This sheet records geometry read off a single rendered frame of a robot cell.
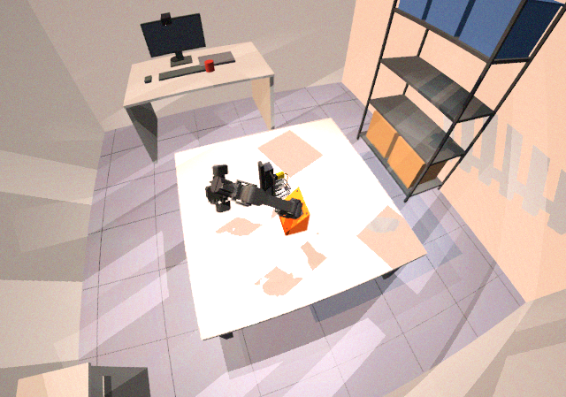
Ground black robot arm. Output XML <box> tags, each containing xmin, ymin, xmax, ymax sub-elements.
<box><xmin>205</xmin><ymin>176</ymin><xmax>303</xmax><ymax>220</ymax></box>

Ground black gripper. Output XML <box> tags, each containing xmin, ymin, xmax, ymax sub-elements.
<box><xmin>212</xmin><ymin>164</ymin><xmax>231</xmax><ymax>213</ymax></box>

